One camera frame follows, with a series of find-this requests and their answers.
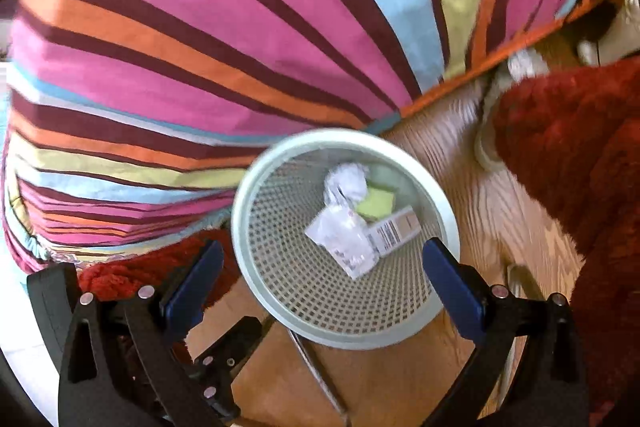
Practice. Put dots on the small green box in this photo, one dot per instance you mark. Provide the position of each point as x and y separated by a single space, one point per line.
380 203

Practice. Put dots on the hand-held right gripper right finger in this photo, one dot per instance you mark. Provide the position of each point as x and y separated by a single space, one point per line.
457 292

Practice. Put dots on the white mesh waste basket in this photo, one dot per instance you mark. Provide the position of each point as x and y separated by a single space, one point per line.
280 267

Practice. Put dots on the striped bed sheet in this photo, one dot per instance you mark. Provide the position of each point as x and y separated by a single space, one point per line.
200 32

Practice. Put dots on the large white paper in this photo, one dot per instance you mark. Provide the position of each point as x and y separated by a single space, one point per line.
342 242

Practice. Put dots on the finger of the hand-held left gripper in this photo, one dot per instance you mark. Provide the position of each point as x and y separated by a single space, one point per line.
235 347
52 302

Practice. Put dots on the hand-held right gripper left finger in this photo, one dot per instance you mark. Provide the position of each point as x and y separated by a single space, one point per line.
192 289

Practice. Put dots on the grey metal bar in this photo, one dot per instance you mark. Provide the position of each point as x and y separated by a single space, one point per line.
320 372

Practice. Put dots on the white box with green print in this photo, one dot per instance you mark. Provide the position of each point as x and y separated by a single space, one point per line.
395 229

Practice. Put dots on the red shaggy rug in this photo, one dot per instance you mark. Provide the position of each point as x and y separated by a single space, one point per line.
575 167

